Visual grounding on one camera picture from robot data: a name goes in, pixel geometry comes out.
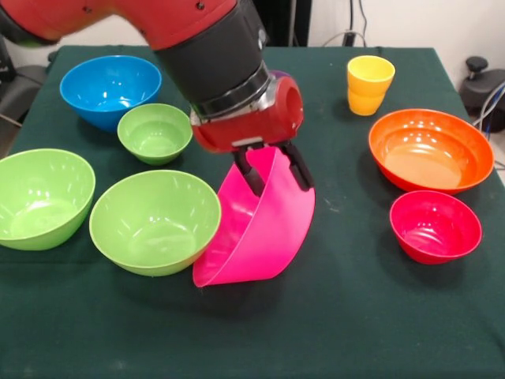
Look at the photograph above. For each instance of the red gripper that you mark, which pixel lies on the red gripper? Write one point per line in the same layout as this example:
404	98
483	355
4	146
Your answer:
252	128

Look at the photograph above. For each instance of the pink plastic bowl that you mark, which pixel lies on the pink plastic bowl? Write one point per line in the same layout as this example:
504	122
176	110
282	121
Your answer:
276	237

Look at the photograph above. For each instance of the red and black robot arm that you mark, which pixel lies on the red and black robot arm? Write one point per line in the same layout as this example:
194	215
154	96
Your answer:
213	67

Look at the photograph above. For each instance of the purple plastic cup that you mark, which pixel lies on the purple plastic cup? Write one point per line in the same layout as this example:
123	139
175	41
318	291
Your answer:
281	73

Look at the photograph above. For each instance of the yellow plastic cup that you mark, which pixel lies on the yellow plastic cup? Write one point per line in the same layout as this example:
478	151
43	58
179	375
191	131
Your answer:
371	75
366	104

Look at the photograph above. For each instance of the small green plastic bowl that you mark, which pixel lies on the small green plastic bowl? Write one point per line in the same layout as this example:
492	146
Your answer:
154	138

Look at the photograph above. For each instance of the large green plastic bowl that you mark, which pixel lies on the large green plastic bowl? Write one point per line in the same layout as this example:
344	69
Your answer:
39	197
154	233

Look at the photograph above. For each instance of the black power plug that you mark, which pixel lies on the black power plug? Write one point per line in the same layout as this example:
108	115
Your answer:
349	38

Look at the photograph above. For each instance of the dark green tablecloth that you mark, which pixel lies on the dark green tablecloth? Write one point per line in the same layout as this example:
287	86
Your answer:
276	327

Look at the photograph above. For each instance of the orange plastic bowl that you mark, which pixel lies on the orange plastic bowl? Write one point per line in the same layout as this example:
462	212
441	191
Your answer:
430	154

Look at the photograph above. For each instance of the small red plastic bowl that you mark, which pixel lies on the small red plastic bowl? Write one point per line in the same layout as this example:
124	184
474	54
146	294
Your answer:
436	229

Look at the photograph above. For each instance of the blue plastic bowl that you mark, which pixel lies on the blue plastic bowl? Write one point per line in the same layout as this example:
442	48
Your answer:
110	87

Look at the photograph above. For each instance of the black equipment base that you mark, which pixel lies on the black equipment base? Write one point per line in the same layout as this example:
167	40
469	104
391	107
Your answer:
479	88

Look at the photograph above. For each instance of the black office chair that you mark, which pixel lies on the black office chair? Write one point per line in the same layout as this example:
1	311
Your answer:
23	87

